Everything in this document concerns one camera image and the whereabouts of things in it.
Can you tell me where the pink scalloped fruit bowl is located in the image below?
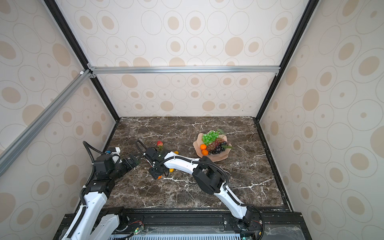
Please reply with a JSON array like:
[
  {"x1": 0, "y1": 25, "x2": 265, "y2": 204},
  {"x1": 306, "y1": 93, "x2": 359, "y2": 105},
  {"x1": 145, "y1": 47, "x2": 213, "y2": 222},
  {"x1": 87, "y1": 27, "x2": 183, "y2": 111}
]
[{"x1": 193, "y1": 129, "x2": 233, "y2": 162}]

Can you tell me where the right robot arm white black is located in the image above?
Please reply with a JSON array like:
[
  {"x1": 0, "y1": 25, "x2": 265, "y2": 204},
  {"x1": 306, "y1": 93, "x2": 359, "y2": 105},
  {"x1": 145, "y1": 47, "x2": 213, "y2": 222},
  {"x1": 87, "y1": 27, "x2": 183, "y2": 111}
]
[{"x1": 136, "y1": 140, "x2": 265, "y2": 236}]

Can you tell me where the horizontal aluminium rail back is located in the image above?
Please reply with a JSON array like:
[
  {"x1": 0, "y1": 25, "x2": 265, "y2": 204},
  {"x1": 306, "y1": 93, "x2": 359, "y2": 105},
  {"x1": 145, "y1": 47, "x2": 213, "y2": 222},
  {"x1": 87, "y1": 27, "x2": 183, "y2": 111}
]
[{"x1": 90, "y1": 66, "x2": 281, "y2": 75}]

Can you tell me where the diagonal aluminium rail left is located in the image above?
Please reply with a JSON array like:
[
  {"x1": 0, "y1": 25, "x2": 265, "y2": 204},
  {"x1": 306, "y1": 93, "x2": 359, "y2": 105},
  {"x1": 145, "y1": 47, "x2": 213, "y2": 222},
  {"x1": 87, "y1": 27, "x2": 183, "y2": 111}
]
[{"x1": 1, "y1": 70, "x2": 91, "y2": 175}]

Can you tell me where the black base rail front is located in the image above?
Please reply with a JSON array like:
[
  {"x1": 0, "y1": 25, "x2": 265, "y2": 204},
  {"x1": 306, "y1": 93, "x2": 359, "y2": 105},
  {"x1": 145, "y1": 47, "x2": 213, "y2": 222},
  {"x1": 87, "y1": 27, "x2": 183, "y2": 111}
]
[{"x1": 54, "y1": 207, "x2": 311, "y2": 240}]

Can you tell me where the black frame post right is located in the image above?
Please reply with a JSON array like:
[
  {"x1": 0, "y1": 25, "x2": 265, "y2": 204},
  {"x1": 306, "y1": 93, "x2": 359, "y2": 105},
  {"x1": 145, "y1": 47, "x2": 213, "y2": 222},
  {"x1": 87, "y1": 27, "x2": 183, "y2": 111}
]
[{"x1": 254, "y1": 0, "x2": 320, "y2": 124}]

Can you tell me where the black frame post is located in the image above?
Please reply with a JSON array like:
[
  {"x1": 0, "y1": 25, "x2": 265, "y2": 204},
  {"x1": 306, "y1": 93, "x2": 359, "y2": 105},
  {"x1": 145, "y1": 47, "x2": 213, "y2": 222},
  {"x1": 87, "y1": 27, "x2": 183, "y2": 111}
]
[
  {"x1": 44, "y1": 0, "x2": 120, "y2": 122},
  {"x1": 254, "y1": 0, "x2": 320, "y2": 124}
]

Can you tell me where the black grape bunch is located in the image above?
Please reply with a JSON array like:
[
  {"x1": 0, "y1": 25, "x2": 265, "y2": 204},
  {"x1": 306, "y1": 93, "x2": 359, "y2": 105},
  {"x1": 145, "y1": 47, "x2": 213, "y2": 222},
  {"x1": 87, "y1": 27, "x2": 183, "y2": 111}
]
[{"x1": 208, "y1": 142, "x2": 232, "y2": 155}]

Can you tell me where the green grape bunch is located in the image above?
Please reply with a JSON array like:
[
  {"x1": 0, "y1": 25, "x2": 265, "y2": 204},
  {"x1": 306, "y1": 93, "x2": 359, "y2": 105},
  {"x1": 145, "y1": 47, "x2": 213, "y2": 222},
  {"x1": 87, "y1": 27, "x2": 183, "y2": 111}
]
[{"x1": 202, "y1": 130, "x2": 224, "y2": 146}]

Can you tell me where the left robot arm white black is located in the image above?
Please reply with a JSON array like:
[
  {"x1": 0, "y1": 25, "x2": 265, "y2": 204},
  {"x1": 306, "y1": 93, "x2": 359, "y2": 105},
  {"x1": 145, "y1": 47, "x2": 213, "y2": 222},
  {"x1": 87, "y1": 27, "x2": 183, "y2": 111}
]
[{"x1": 60, "y1": 141, "x2": 140, "y2": 240}]

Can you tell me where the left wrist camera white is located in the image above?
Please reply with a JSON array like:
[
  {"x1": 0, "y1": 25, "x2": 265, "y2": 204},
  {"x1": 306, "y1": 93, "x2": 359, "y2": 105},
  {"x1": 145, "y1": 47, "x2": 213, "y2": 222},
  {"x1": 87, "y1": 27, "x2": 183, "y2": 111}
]
[{"x1": 106, "y1": 147, "x2": 121, "y2": 163}]

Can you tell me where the strawberry far with leaves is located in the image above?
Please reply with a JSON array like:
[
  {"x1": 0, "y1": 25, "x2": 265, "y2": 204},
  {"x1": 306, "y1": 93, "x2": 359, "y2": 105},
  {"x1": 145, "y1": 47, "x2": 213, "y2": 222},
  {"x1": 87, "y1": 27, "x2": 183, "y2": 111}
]
[{"x1": 157, "y1": 141, "x2": 164, "y2": 151}]

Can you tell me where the black frame post left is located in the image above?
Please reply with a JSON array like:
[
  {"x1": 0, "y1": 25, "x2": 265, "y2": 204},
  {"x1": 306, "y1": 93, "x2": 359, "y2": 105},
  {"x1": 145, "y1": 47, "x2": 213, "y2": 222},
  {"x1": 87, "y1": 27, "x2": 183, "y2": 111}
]
[{"x1": 44, "y1": 0, "x2": 120, "y2": 122}]

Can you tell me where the red grape bunch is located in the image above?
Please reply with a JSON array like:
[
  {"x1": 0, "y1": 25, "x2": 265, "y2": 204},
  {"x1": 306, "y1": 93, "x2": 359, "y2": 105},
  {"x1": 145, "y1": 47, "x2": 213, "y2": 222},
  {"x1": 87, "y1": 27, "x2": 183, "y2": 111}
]
[{"x1": 206, "y1": 138, "x2": 225, "y2": 152}]

